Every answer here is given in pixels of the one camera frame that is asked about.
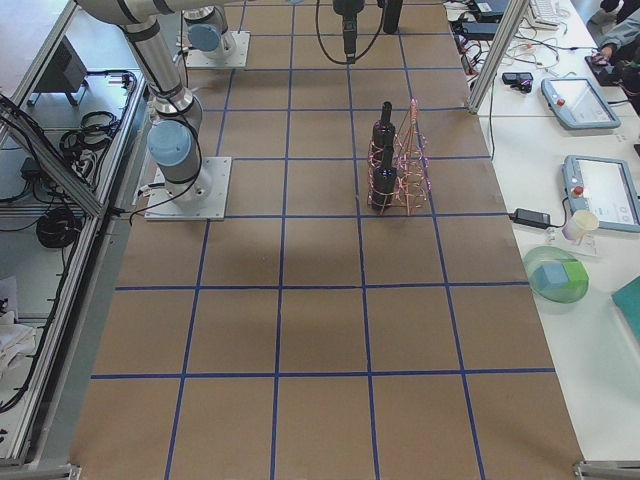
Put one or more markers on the black power brick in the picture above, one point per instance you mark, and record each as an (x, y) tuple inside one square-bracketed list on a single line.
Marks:
[(478, 31)]

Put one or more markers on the green foam cube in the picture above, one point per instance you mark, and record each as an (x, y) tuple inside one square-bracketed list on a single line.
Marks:
[(575, 273)]

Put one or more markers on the black wine bottle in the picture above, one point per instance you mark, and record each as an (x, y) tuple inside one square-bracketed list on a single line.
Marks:
[(383, 132), (384, 179), (391, 16)]

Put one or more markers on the green plastic bowl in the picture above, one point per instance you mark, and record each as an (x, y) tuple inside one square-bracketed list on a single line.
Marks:
[(549, 254)]

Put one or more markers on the black power adapter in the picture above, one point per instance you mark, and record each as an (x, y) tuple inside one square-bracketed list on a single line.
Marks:
[(530, 218)]

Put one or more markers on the blue foam cube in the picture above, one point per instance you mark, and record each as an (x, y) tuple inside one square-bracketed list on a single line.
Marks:
[(549, 276)]

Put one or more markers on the teach pendant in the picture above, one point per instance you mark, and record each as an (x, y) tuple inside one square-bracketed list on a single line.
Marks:
[(604, 187), (578, 103)]

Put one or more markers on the black cable coil low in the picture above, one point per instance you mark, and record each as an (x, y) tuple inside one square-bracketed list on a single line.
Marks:
[(57, 228)]

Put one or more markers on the teal flat board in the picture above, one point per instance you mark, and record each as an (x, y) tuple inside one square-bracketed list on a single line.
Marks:
[(627, 299)]

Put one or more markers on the white cloth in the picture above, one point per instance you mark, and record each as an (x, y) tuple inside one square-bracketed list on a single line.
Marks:
[(17, 340)]

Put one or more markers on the near teach pendant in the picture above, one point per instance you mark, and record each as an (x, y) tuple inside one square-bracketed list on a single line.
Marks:
[(604, 187)]

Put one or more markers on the copper wire wine basket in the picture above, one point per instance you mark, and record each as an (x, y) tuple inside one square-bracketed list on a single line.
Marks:
[(413, 184)]

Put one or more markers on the black handheld controller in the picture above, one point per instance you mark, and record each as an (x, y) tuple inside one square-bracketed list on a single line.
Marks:
[(520, 81)]

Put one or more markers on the far teach pendant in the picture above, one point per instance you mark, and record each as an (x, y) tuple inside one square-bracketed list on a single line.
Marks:
[(578, 103)]

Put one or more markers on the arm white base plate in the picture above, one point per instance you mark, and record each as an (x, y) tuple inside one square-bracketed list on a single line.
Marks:
[(212, 51), (205, 200)]

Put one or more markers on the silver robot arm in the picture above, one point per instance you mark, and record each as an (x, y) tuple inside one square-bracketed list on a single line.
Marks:
[(214, 18), (173, 141)]

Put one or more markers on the grey control box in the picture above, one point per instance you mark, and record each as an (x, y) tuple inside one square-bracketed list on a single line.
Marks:
[(65, 74)]

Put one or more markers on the aluminium frame post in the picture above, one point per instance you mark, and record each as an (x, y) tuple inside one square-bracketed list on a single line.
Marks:
[(506, 31)]

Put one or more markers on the white paper cup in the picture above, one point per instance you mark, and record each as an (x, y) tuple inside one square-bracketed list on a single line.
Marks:
[(581, 223)]

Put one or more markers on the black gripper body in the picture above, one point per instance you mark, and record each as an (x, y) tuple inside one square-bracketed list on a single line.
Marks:
[(349, 7)]

